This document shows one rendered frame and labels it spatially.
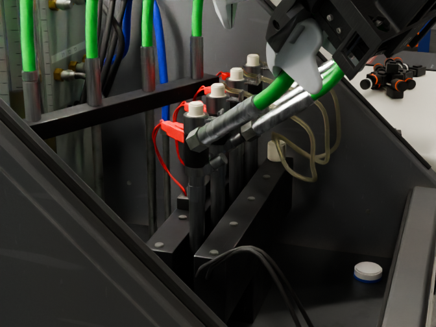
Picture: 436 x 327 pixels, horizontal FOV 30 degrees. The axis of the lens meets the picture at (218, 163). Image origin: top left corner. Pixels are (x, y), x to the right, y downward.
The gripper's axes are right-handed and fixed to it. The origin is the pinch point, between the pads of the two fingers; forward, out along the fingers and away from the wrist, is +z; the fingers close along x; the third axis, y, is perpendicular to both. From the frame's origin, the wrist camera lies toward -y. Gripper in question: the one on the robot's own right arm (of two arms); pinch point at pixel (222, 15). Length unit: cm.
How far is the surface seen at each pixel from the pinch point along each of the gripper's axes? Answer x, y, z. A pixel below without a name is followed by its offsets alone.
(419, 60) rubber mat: 95, 15, 25
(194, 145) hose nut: -10.7, 0.6, 10.5
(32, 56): -0.2, -22.3, 5.8
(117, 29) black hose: 23.9, -22.5, 7.3
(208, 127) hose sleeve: -11.2, 2.2, 8.4
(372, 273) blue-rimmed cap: 22.6, 15.2, 38.8
